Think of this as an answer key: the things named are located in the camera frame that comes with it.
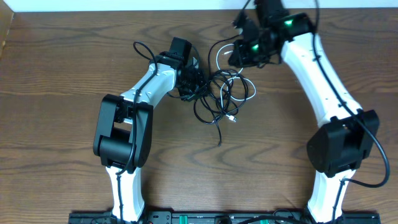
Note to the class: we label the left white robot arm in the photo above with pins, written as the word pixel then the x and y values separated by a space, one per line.
pixel 123 134

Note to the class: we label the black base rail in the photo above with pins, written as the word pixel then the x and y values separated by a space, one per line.
pixel 163 217

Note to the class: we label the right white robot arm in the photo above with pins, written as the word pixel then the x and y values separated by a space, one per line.
pixel 345 133

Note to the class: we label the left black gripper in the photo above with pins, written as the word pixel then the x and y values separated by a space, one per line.
pixel 203 86

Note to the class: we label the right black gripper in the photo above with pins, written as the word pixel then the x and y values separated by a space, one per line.
pixel 239 54

